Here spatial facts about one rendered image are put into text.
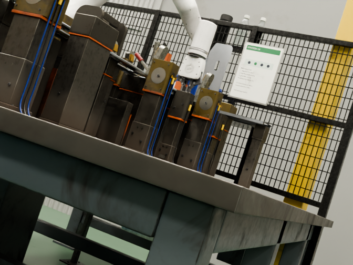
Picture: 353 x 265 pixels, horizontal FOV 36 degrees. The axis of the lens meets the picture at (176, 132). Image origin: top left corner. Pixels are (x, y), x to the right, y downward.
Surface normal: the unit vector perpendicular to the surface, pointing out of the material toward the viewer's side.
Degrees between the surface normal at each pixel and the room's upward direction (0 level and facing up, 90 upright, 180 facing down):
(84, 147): 90
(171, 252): 90
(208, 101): 90
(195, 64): 84
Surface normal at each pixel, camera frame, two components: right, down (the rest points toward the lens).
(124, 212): -0.32, -0.17
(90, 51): 0.83, 0.25
